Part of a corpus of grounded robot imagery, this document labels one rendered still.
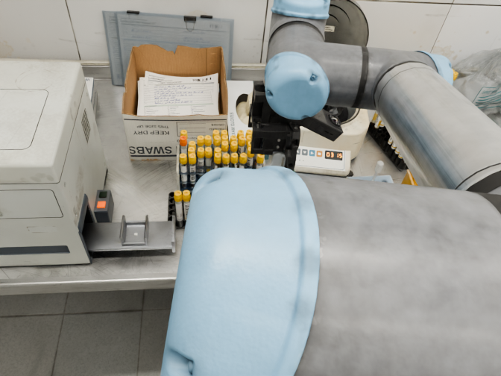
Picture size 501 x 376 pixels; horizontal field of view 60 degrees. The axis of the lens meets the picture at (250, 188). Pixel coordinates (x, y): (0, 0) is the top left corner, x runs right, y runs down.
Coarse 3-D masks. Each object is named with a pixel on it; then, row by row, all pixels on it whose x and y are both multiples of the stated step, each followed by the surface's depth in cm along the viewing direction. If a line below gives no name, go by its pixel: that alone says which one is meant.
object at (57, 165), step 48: (0, 96) 75; (48, 96) 76; (0, 144) 67; (48, 144) 68; (96, 144) 95; (0, 192) 70; (48, 192) 71; (96, 192) 94; (0, 240) 79; (48, 240) 81
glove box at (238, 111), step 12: (228, 84) 120; (240, 84) 120; (252, 84) 121; (228, 96) 116; (240, 96) 118; (228, 108) 113; (240, 108) 116; (228, 120) 110; (240, 120) 111; (228, 132) 108; (264, 156) 111
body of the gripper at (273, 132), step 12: (252, 96) 71; (264, 96) 67; (252, 108) 71; (264, 108) 69; (252, 120) 71; (264, 120) 70; (276, 120) 71; (288, 120) 71; (252, 132) 73; (264, 132) 70; (276, 132) 70; (288, 132) 70; (252, 144) 72; (264, 144) 72; (276, 144) 73; (288, 144) 72
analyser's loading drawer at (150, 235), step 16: (96, 224) 90; (112, 224) 91; (128, 224) 90; (144, 224) 91; (160, 224) 92; (96, 240) 88; (112, 240) 88; (128, 240) 88; (144, 240) 89; (160, 240) 89
